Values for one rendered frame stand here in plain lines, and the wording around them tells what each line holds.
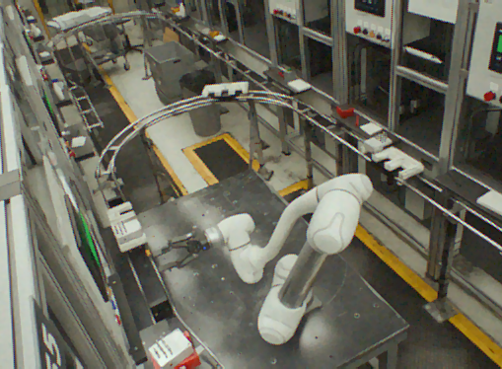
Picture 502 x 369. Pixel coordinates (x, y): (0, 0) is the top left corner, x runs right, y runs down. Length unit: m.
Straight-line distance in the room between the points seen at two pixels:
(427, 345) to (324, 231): 1.62
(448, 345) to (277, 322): 1.32
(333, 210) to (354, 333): 0.80
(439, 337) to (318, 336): 1.04
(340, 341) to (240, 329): 0.45
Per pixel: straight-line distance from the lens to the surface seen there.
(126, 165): 4.85
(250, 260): 1.90
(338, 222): 1.45
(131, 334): 1.40
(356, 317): 2.17
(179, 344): 1.77
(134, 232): 2.44
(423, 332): 2.99
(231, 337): 2.16
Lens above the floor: 2.41
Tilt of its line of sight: 36 degrees down
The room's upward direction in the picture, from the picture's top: 10 degrees counter-clockwise
